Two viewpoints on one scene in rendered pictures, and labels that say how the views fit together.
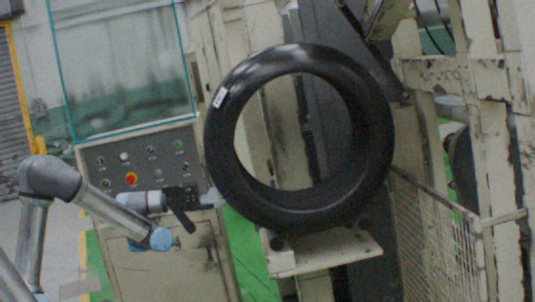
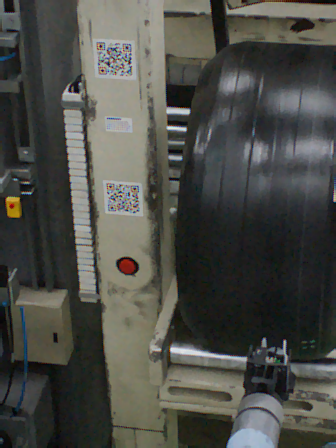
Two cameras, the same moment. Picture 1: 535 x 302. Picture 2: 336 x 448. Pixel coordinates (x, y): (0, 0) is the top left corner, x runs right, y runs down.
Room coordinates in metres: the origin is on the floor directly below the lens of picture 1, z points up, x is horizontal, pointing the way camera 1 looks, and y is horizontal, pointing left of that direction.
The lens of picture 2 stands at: (1.72, 1.73, 2.38)
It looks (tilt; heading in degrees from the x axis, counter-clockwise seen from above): 34 degrees down; 285
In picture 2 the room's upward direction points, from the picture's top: 2 degrees counter-clockwise
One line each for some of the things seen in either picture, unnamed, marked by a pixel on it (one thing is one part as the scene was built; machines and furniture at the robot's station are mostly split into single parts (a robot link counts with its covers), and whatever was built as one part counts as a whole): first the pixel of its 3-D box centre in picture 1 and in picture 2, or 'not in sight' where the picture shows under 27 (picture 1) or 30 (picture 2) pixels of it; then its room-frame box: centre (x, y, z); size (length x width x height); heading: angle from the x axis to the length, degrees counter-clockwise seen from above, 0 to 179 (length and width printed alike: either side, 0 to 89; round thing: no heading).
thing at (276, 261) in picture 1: (275, 247); (250, 384); (2.01, 0.02, 0.83); 0.36 x 0.09 x 0.06; 2
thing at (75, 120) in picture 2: not in sight; (86, 198); (2.35, -0.05, 1.19); 0.05 x 0.04 x 0.48; 92
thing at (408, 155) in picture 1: (395, 144); (188, 155); (2.25, -0.49, 1.05); 0.20 x 0.15 x 0.30; 2
